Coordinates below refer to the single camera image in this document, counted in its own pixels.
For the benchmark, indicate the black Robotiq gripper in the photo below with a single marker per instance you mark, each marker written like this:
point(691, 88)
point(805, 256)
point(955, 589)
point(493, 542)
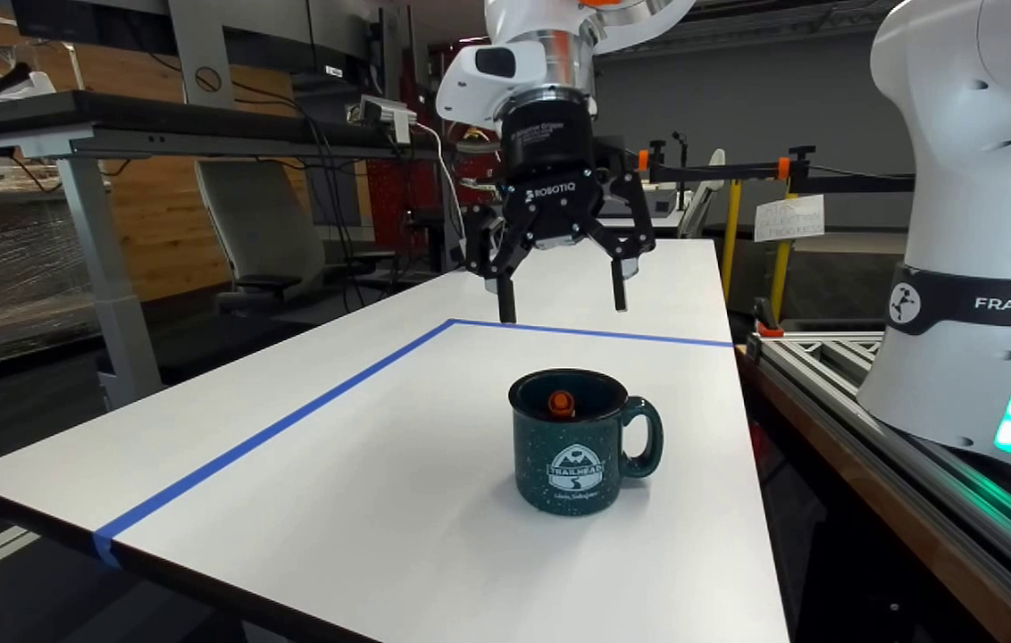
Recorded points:
point(560, 178)

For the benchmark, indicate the red Expo dry-erase marker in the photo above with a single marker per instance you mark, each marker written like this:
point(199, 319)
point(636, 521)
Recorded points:
point(562, 406)

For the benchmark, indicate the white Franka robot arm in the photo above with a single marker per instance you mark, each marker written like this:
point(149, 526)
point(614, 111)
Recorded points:
point(946, 357)

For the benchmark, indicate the red cabinet in background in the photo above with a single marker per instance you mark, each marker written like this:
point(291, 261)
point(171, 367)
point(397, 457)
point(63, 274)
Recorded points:
point(400, 186)

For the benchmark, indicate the dark green ceramic mug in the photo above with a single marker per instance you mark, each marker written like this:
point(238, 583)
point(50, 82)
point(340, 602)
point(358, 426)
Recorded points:
point(580, 465)

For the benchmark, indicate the white paper sign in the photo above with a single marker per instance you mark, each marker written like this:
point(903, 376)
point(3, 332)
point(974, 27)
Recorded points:
point(792, 218)

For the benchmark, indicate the grey workbench with legs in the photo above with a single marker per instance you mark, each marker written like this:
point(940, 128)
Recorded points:
point(238, 178)

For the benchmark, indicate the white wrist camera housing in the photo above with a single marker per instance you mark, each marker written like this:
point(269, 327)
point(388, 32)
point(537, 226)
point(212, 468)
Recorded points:
point(479, 81)

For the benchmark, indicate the white power adapter with cable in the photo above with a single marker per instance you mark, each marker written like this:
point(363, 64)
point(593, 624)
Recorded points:
point(405, 125)

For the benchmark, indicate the aluminium rail robot stand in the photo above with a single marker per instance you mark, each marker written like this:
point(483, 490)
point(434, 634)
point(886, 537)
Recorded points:
point(946, 506)

